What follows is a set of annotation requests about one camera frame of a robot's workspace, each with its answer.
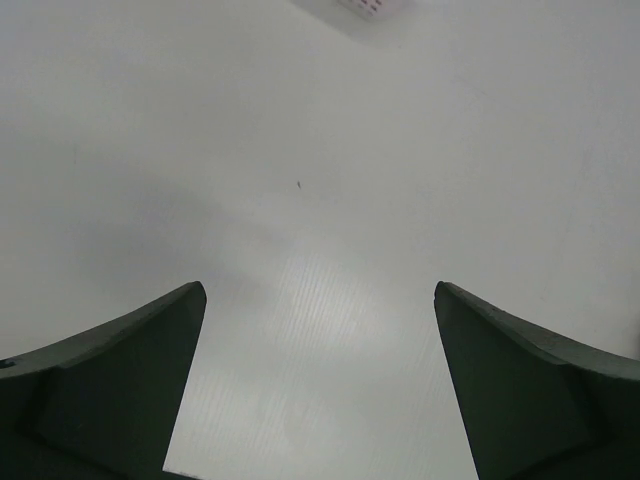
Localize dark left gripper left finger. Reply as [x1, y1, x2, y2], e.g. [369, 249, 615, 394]
[1, 282, 206, 479]

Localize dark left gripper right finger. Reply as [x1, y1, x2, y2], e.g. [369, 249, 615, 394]
[434, 282, 639, 479]

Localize white perforated plastic basket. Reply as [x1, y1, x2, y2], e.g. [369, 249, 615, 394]
[293, 0, 417, 21]

